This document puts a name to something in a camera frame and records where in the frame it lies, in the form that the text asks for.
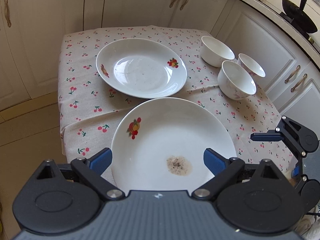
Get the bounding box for white fruit-print plate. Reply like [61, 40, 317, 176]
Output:
[111, 98, 236, 193]
[96, 38, 187, 99]

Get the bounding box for white floral bowl front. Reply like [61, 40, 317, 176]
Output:
[217, 60, 257, 100]

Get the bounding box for white floral bowl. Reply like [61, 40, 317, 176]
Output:
[237, 53, 266, 77]
[217, 60, 257, 100]

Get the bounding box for cream kitchen base cabinets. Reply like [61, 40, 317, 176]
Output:
[0, 0, 320, 140]

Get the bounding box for cherry print tablecloth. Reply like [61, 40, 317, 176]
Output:
[58, 25, 297, 176]

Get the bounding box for black wok on stove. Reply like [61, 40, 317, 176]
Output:
[280, 0, 318, 34]

